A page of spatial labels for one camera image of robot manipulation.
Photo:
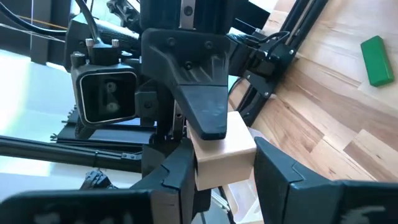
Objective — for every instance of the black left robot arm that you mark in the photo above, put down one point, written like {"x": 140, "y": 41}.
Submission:
{"x": 77, "y": 37}

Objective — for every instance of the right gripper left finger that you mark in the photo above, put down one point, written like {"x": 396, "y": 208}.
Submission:
{"x": 174, "y": 186}

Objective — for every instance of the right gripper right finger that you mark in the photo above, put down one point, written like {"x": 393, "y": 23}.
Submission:
{"x": 276, "y": 186}

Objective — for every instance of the clear plastic bin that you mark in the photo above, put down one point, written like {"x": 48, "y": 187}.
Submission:
{"x": 245, "y": 202}

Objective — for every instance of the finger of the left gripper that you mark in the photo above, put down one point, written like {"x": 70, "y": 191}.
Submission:
{"x": 164, "y": 121}
{"x": 192, "y": 77}

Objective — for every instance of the natural oblong wooden block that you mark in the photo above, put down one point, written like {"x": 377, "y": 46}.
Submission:
{"x": 224, "y": 165}

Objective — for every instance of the green oblong wooden block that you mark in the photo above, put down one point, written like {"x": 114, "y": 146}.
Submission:
{"x": 377, "y": 60}

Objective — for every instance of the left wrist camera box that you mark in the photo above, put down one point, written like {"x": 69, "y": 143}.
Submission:
{"x": 105, "y": 96}

